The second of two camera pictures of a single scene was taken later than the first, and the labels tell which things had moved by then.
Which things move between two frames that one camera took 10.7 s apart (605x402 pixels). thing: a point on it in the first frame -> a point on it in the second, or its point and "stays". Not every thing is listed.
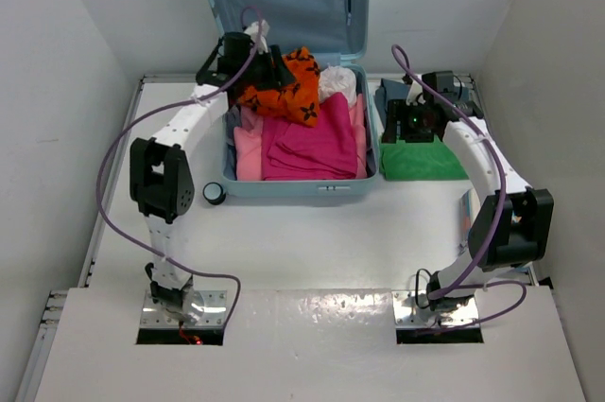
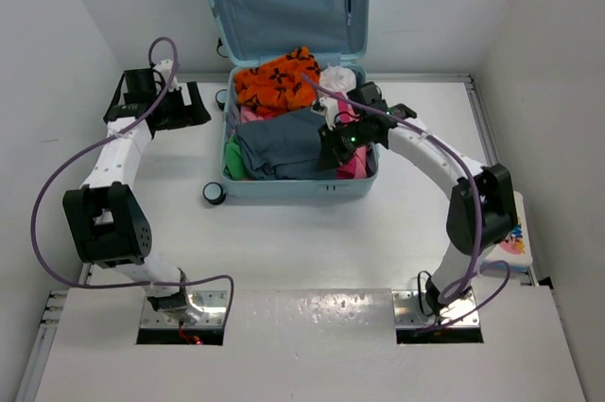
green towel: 418,161 -> 234,159
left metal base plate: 214,316 stays
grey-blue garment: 388,90 -> 284,148
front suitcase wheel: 214,193 stays
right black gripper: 398,111 -> 332,154
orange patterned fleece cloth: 298,100 stays
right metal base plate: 411,309 stays
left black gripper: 275,75 -> 190,114
